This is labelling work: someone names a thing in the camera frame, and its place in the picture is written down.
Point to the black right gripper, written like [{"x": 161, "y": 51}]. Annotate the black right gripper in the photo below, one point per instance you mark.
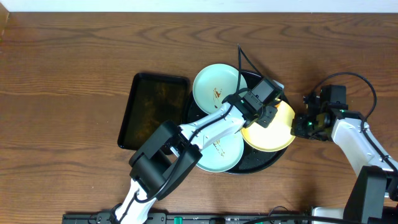
[{"x": 300, "y": 126}]

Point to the mint plate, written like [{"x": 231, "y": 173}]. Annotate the mint plate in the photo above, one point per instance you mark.
[
  {"x": 212, "y": 84},
  {"x": 223, "y": 154}
]

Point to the yellow plate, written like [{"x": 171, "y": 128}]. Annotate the yellow plate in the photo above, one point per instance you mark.
[{"x": 276, "y": 136}]

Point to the black rectangular tray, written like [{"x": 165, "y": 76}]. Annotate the black rectangular tray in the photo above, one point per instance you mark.
[{"x": 153, "y": 99}]

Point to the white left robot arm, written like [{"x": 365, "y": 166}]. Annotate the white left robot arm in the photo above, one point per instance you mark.
[{"x": 169, "y": 155}]

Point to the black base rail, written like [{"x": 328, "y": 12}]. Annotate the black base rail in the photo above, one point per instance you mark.
[{"x": 160, "y": 218}]

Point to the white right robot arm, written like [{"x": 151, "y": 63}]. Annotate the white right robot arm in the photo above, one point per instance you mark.
[{"x": 375, "y": 169}]

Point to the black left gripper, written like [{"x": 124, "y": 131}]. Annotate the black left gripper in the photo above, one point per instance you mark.
[{"x": 267, "y": 115}]

